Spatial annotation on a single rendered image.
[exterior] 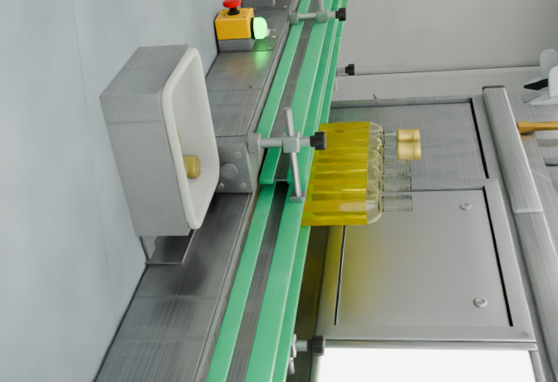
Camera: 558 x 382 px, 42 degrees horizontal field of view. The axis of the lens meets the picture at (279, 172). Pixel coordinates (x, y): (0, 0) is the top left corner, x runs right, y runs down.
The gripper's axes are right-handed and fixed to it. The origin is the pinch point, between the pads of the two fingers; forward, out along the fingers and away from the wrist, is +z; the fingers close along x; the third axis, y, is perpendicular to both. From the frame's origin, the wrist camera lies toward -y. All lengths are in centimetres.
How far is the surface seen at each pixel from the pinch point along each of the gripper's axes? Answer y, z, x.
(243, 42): 19, 50, -29
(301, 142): 11.9, 35.1, 11.1
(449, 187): -22.7, 21.2, -17.3
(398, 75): -237, 113, -583
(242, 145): 15.0, 43.9, 11.3
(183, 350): 8, 49, 47
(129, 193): 23, 54, 30
